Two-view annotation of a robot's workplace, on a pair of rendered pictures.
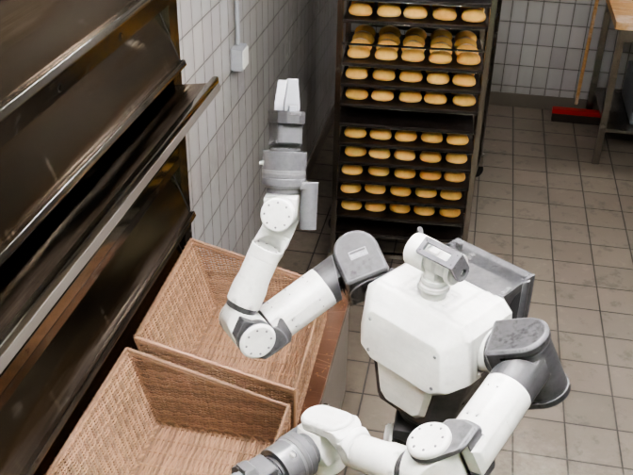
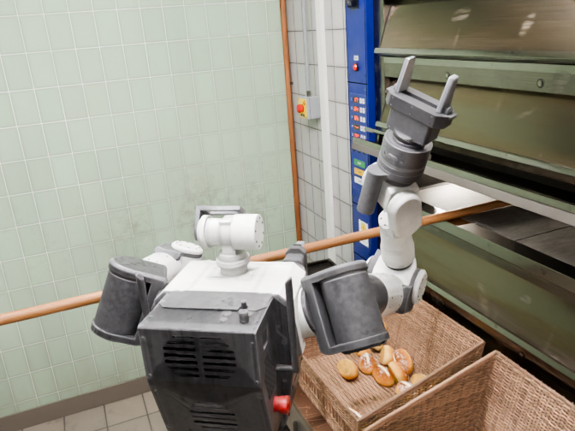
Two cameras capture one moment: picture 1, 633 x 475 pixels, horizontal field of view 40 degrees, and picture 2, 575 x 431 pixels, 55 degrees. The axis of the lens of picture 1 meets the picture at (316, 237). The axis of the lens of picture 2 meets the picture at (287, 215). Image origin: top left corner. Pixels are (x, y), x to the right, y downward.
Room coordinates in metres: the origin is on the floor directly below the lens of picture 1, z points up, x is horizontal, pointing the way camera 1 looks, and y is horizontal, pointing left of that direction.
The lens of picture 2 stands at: (2.26, -0.63, 1.84)
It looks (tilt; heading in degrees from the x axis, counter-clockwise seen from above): 19 degrees down; 148
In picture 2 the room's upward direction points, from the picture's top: 4 degrees counter-clockwise
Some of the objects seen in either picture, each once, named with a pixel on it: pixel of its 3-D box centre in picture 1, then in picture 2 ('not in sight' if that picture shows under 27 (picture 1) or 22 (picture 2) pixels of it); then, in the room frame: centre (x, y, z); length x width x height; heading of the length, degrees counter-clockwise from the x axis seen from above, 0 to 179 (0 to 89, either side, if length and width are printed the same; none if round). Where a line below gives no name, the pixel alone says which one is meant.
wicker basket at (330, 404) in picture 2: not in sight; (375, 356); (1.00, 0.45, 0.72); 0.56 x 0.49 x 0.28; 171
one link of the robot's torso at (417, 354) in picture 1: (446, 335); (232, 349); (1.44, -0.27, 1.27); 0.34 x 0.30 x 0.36; 45
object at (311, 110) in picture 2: not in sight; (309, 107); (0.13, 0.84, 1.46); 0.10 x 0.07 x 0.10; 170
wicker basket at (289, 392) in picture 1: (238, 326); not in sight; (2.17, 0.24, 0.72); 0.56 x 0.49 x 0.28; 171
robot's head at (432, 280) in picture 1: (433, 263); (233, 237); (1.40, -0.23, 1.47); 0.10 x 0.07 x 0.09; 45
